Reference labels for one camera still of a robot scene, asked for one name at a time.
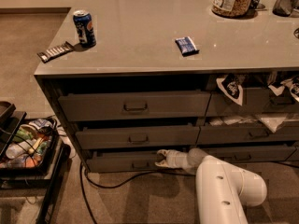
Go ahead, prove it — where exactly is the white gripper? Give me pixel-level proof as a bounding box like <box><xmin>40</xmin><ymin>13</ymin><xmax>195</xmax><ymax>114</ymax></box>
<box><xmin>155</xmin><ymin>149</ymin><xmax>188</xmax><ymax>169</ymax></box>

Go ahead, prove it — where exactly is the grey drawer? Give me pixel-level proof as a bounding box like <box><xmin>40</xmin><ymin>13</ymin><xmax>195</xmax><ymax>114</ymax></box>
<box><xmin>206</xmin><ymin>88</ymin><xmax>299</xmax><ymax>117</ymax></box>
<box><xmin>76</xmin><ymin>124</ymin><xmax>199</xmax><ymax>149</ymax></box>
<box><xmin>197</xmin><ymin>122</ymin><xmax>299</xmax><ymax>145</ymax></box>
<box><xmin>58</xmin><ymin>91</ymin><xmax>210</xmax><ymax>121</ymax></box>
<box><xmin>204</xmin><ymin>145</ymin><xmax>296</xmax><ymax>163</ymax></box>
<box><xmin>86</xmin><ymin>150</ymin><xmax>164</xmax><ymax>173</ymax></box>

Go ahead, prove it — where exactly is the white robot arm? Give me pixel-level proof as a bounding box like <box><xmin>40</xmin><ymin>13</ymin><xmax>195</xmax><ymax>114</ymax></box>
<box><xmin>155</xmin><ymin>148</ymin><xmax>267</xmax><ymax>224</ymax></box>

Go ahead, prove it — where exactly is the grey drawer cabinet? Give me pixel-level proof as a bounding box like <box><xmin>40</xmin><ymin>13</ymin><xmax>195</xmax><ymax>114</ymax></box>
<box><xmin>35</xmin><ymin>0</ymin><xmax>299</xmax><ymax>170</ymax></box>

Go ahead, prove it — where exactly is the black and white chip bag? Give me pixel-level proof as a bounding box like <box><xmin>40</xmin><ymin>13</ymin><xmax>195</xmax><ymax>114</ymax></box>
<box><xmin>216</xmin><ymin>74</ymin><xmax>243</xmax><ymax>105</ymax></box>

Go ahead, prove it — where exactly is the blue snack packet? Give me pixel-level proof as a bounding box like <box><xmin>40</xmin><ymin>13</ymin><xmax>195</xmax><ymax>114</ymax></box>
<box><xmin>175</xmin><ymin>36</ymin><xmax>199</xmax><ymax>56</ymax></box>

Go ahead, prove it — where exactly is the white plastic bag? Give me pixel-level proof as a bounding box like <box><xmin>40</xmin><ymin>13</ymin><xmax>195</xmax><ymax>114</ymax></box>
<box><xmin>207</xmin><ymin>113</ymin><xmax>299</xmax><ymax>133</ymax></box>

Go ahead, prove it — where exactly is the black bin of snacks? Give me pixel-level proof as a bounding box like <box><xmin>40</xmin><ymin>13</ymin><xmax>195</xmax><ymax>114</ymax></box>
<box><xmin>0</xmin><ymin>118</ymin><xmax>59</xmax><ymax>175</ymax></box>

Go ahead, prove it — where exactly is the dark snack bar wrapper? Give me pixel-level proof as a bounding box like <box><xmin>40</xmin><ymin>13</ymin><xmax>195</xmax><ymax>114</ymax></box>
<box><xmin>37</xmin><ymin>41</ymin><xmax>74</xmax><ymax>63</ymax></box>

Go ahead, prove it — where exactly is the black tray stack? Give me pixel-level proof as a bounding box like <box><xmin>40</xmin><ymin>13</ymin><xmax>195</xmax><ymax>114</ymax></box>
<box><xmin>0</xmin><ymin>101</ymin><xmax>26</xmax><ymax>158</ymax></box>

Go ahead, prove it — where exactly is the blue pepsi can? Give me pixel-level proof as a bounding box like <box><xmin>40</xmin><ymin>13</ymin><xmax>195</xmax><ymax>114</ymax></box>
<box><xmin>73</xmin><ymin>10</ymin><xmax>96</xmax><ymax>48</ymax></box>

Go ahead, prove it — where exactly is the metal pitcher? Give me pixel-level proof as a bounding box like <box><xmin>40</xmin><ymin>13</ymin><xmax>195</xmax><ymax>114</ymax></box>
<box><xmin>272</xmin><ymin>0</ymin><xmax>298</xmax><ymax>17</ymax></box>

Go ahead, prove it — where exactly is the black floor cable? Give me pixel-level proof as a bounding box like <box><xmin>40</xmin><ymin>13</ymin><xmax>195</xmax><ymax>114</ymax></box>
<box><xmin>78</xmin><ymin>161</ymin><xmax>299</xmax><ymax>224</ymax></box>

